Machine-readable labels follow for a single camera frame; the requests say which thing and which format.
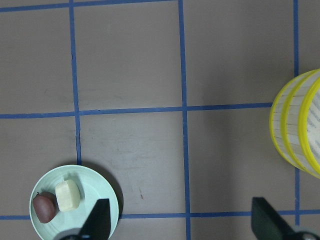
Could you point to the light green plate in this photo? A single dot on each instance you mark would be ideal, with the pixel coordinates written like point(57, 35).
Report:
point(92, 186)

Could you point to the white steamed bun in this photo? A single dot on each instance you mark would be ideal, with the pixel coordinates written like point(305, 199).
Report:
point(67, 195)

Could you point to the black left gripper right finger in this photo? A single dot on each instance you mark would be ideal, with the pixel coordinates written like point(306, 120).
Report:
point(266, 223)

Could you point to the brown steamed bun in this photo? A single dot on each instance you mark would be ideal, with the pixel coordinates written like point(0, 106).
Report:
point(45, 206)

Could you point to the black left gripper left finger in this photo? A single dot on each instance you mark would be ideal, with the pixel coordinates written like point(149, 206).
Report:
point(98, 223)

